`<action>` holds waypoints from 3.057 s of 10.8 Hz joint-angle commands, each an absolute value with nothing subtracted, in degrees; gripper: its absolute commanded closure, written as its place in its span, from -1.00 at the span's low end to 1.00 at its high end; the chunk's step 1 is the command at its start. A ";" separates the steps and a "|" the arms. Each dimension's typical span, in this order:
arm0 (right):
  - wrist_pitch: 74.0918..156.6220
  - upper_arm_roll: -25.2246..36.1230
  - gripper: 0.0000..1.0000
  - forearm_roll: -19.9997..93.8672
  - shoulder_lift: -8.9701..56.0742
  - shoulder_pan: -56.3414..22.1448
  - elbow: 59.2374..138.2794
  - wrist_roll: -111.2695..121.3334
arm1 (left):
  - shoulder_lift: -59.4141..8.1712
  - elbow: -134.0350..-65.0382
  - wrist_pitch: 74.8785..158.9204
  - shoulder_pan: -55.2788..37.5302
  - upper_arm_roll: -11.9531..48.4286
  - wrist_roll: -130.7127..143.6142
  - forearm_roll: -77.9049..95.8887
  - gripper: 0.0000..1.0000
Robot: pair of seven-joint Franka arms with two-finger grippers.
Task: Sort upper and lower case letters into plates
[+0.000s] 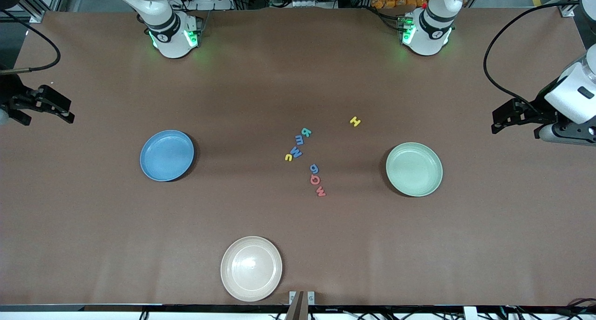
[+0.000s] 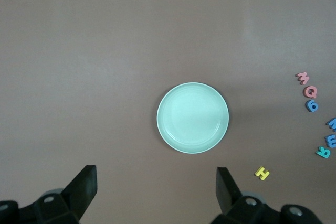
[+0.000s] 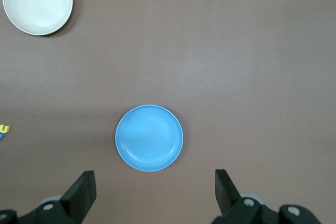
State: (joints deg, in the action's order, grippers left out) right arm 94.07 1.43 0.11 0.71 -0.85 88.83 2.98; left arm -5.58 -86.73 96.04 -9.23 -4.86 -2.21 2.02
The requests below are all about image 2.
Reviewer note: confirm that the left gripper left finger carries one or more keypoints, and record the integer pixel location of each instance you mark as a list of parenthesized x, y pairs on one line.
[(84, 184)]

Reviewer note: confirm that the teal foam letter k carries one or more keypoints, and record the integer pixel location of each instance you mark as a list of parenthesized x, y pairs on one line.
[(323, 152)]

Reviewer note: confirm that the blue foam letter g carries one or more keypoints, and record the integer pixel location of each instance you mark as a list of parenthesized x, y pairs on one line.
[(312, 106)]

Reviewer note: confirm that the green round plate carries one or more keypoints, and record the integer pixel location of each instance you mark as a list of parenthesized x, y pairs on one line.
[(193, 117)]

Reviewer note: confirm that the blue foam small m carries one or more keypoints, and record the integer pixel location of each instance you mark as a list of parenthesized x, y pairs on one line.
[(331, 140)]

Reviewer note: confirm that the yellow foam letter H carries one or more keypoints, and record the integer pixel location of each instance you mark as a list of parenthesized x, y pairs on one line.
[(262, 173)]

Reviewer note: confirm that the blue foam capital M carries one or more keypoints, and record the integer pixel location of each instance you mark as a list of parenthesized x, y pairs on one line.
[(332, 125)]

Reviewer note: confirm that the pink foam letter Q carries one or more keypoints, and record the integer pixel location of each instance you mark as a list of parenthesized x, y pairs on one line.
[(310, 93)]

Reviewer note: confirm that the pink foam letter w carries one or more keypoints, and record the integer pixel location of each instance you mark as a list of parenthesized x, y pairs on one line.
[(302, 77)]

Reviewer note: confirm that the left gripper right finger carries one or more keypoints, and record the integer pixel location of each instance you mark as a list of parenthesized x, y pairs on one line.
[(225, 190)]

